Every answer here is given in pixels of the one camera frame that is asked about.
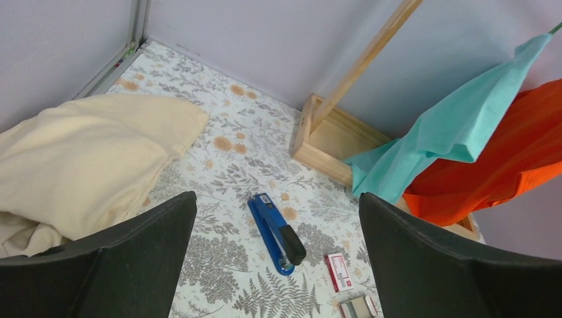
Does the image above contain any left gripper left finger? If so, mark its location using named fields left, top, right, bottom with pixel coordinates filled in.
left=1, top=191, right=197, bottom=317

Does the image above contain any red white staples box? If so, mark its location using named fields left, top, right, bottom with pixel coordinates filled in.
left=324, top=253, right=354, bottom=293

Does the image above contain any beige cloth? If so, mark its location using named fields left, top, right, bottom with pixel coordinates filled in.
left=1, top=94, right=209, bottom=258

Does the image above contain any floral table mat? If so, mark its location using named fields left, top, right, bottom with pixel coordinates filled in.
left=110, top=42, right=378, bottom=317

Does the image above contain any orange t-shirt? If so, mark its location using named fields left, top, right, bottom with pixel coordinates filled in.
left=403, top=79, right=561, bottom=227

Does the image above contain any teal t-shirt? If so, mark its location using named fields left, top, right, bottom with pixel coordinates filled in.
left=344, top=32, right=553, bottom=203

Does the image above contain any blue stapler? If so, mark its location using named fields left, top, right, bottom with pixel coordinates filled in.
left=247, top=193, right=307, bottom=276

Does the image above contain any staples box tray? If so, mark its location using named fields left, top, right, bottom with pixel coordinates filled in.
left=340, top=295, right=378, bottom=318

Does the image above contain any wooden clothes rack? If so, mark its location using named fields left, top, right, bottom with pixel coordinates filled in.
left=290, top=0, right=486, bottom=242

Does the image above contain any green hanger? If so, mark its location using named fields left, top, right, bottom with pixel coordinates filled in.
left=549, top=22, right=562, bottom=34

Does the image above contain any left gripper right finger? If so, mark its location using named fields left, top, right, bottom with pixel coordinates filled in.
left=359, top=193, right=561, bottom=317

